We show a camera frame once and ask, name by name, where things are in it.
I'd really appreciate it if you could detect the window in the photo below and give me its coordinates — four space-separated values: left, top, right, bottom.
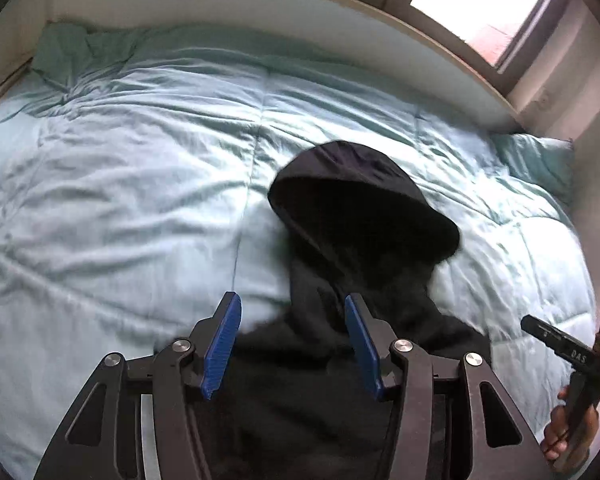
145 0 578 73

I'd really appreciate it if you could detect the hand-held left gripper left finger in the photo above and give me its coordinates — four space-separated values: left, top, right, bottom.
32 291 243 480

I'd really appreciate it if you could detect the white curved headboard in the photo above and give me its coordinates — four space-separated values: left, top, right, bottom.
119 0 531 133

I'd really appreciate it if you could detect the light blue comforter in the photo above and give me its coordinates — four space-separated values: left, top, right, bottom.
0 25 597 471

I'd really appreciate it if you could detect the teal pillow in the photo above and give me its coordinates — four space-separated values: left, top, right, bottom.
32 22 148 88
490 132 577 202

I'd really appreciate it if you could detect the person's right hand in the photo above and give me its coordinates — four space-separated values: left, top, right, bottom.
540 385 600 472

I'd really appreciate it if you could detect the black hoodie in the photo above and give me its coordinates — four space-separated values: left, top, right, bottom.
189 141 493 480

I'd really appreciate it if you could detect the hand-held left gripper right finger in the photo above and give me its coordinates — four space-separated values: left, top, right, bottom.
344 293 557 480

